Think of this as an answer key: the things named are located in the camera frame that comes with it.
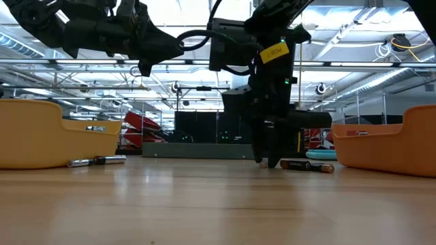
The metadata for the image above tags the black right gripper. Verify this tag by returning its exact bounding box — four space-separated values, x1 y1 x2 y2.
221 29 333 169

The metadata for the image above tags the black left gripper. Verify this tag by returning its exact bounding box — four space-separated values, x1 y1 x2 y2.
63 0 185 78

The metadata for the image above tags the yellow plastic bin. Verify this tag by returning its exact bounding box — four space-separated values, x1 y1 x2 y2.
0 98 123 170

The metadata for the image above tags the red cart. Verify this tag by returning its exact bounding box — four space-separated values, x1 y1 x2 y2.
123 111 168 148
304 127 337 150

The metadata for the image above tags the teal round disc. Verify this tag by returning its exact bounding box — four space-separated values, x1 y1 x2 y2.
305 149 338 161

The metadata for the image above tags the black server cabinet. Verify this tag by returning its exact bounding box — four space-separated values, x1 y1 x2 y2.
174 110 253 144

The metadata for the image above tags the orange plastic bin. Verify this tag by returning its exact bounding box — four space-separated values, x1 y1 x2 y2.
329 104 436 178

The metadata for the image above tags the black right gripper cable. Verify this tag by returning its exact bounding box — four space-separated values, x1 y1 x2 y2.
176 0 260 76

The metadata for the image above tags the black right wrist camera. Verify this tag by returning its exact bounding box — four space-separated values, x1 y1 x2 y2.
208 18 260 72

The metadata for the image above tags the yellow cable label tag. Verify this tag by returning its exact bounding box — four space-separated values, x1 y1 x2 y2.
259 41 290 65

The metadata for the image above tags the silver ventilation duct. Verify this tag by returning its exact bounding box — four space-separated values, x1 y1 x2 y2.
335 67 436 100
0 32 47 59

